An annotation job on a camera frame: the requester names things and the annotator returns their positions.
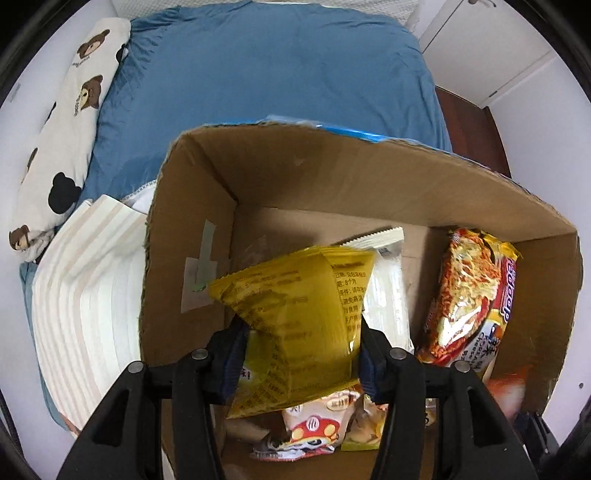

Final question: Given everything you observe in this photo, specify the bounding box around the large noodle snack bag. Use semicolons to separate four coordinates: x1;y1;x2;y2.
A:
418;228;521;375

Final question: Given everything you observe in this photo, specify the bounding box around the orange sunflower seed bag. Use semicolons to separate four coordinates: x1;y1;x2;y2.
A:
250;388;361;462

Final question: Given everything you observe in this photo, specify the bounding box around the white wafer packet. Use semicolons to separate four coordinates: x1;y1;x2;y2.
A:
339;227;415;354

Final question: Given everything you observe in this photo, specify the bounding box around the yellow snack bag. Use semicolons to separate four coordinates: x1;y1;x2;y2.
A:
208;246;376;418

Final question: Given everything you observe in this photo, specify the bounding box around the orange panda snack bag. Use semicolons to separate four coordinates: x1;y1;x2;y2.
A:
485;366;530;421

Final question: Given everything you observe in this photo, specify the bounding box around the biscuit snack bag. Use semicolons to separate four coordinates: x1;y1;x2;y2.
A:
341;394;389;452

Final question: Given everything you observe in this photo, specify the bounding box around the striped pink cat blanket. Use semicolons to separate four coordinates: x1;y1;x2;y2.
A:
31;183;155;435

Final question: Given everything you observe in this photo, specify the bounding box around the open cardboard milk box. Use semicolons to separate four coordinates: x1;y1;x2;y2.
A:
140;123;583;410

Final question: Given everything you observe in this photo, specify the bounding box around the white bear print pillow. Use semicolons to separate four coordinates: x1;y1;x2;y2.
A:
8;17;131;262

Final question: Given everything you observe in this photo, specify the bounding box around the blue bed sheet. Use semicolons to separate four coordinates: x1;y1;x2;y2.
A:
81;1;452;200

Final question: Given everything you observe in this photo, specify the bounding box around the white door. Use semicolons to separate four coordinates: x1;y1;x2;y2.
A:
416;1;556;108

